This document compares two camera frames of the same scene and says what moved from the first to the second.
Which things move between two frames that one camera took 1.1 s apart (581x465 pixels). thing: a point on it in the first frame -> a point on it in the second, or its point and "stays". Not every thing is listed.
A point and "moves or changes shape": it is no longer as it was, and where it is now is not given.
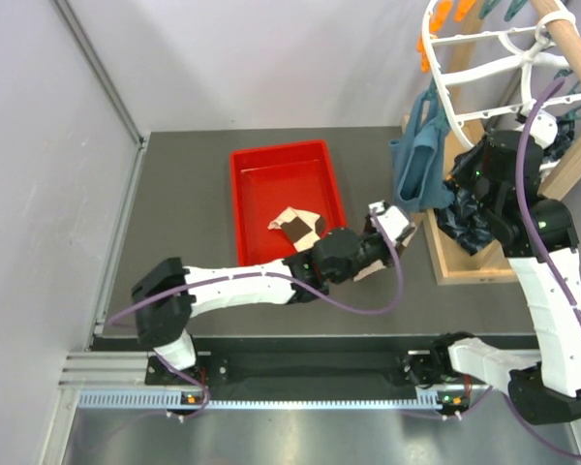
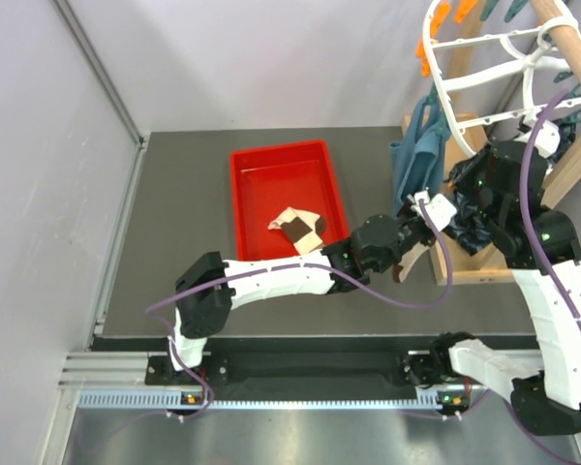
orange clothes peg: (438, 15) stays
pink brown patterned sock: (303, 229) stays
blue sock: (418, 160) stays
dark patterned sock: (465, 221) stays
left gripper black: (369, 225) -> (406, 210)
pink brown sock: (360, 273) moves or changes shape
